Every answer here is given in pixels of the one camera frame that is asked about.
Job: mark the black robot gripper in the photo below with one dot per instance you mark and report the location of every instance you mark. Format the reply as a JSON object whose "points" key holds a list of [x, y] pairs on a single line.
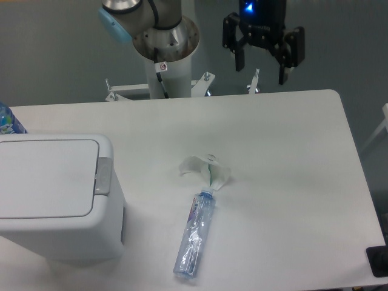
{"points": [[262, 24]]}

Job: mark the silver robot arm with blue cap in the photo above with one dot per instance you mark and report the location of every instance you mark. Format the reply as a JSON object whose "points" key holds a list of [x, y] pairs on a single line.
{"points": [[135, 17]]}

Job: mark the grey trash can push button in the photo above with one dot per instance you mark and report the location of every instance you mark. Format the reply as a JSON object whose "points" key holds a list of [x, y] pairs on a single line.
{"points": [[103, 176]]}

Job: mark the white trash can body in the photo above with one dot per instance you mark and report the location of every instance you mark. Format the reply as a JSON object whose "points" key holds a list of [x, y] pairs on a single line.
{"points": [[97, 235]]}

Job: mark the white trash can lid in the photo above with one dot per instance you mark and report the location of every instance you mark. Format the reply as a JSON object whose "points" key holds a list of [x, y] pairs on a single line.
{"points": [[47, 179]]}

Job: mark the crumpled white tissue paper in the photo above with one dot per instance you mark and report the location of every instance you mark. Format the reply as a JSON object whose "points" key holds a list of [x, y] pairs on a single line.
{"points": [[215, 173]]}

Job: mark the crushed clear plastic bottle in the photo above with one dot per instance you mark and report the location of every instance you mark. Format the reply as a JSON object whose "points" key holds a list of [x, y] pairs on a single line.
{"points": [[195, 234]]}

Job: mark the black clamp at table edge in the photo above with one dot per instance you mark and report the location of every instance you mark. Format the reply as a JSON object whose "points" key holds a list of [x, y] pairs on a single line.
{"points": [[377, 257]]}

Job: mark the blue labelled bottle at edge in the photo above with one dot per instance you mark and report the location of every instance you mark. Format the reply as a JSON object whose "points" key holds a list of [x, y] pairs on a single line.
{"points": [[9, 122]]}

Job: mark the white pedestal base frame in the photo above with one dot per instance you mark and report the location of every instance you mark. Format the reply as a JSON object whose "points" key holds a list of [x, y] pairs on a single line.
{"points": [[199, 87]]}

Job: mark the white frame at right edge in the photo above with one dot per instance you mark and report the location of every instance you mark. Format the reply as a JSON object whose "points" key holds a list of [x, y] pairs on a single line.
{"points": [[377, 135]]}

